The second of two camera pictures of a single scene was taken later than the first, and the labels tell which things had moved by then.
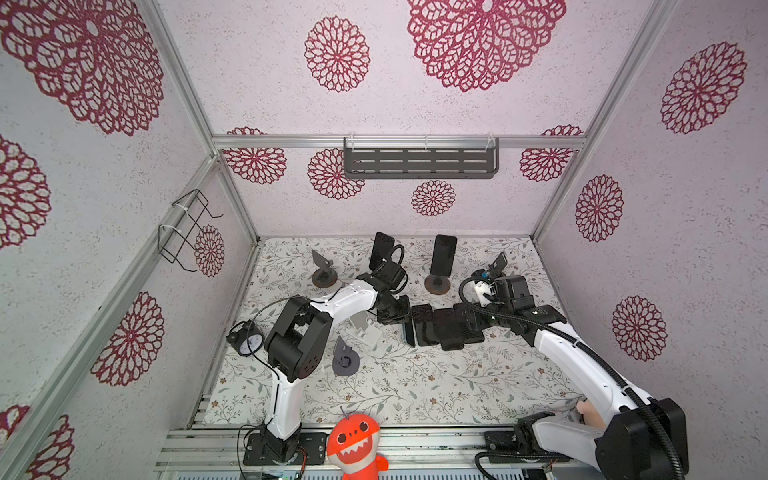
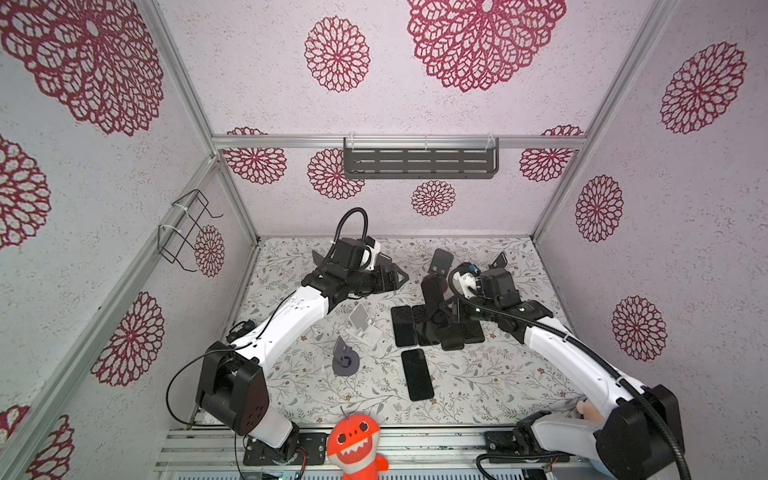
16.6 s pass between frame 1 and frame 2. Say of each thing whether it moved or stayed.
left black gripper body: moved
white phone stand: stayed
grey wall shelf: stayed
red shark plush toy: stayed
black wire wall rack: stayed
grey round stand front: stayed
